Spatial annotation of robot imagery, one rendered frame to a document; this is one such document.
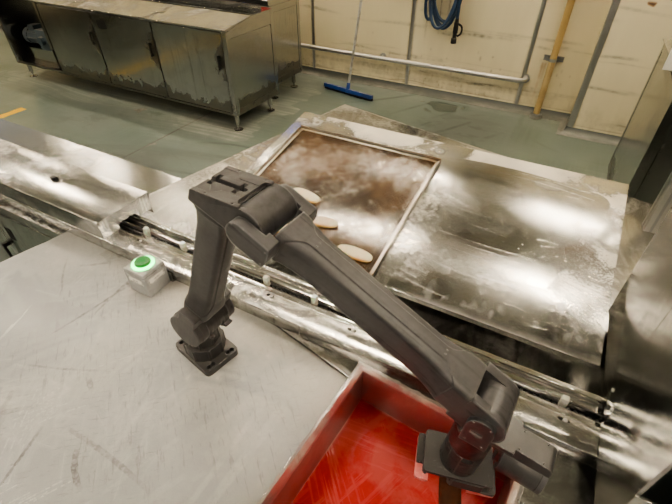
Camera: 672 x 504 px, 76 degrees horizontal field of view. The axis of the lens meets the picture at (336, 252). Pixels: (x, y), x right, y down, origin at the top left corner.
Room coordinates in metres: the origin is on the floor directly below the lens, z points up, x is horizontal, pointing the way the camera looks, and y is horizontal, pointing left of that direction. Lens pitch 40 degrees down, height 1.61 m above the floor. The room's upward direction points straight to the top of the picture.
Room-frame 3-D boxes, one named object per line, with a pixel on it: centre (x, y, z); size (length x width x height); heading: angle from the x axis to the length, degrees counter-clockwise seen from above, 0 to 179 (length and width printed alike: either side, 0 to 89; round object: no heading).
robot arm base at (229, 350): (0.59, 0.29, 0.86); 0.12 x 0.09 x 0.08; 50
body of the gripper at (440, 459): (0.30, -0.19, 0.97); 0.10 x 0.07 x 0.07; 77
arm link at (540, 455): (0.27, -0.23, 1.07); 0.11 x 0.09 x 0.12; 58
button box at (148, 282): (0.80, 0.48, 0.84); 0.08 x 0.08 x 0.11; 62
